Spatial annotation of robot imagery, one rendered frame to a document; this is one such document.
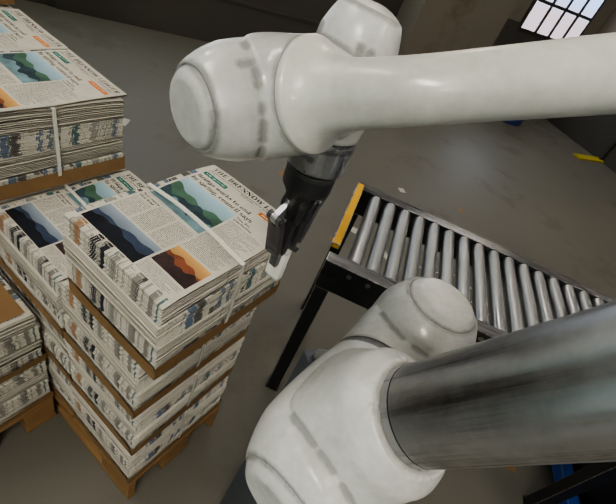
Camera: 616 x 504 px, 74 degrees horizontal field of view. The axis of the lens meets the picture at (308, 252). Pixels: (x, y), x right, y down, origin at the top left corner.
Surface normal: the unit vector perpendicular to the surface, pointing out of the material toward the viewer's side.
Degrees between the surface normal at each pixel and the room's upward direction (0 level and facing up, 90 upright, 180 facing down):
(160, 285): 5
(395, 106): 96
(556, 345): 70
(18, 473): 0
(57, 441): 0
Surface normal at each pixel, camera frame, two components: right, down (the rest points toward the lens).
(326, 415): -0.61, -0.43
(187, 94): -0.73, 0.34
